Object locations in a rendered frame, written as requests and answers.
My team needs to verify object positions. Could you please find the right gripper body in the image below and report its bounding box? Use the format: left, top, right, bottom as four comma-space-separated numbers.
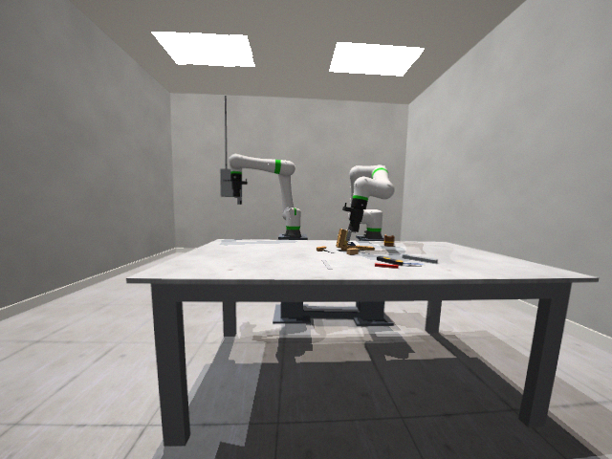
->
230, 173, 248, 197

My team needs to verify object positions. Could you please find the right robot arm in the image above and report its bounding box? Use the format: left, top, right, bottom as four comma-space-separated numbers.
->
229, 154, 301, 237

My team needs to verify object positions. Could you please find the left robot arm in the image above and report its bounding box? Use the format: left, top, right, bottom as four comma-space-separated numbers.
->
349, 165, 394, 239

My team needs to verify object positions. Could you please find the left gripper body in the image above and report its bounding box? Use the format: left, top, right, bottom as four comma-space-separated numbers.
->
342, 198, 367, 232

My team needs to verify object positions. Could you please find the grey rectangular bar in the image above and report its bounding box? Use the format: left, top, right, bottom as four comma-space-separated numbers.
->
403, 254, 438, 264

